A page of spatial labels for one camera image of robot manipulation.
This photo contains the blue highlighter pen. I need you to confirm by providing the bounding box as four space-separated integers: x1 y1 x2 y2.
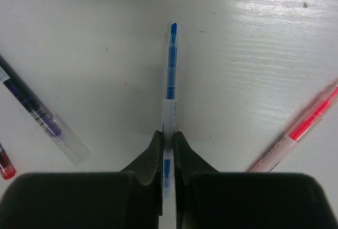
162 23 177 200

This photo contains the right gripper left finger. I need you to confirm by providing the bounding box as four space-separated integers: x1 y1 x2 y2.
1 131 163 228

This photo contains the red clear pen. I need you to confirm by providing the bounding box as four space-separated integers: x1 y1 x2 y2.
0 145 16 180

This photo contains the pink highlighter pen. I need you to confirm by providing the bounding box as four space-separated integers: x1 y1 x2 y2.
247 80 337 172

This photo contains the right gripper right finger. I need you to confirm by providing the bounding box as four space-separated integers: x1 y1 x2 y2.
173 132 337 228

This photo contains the purple capped pen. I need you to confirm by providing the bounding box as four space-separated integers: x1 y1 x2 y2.
1 58 91 165

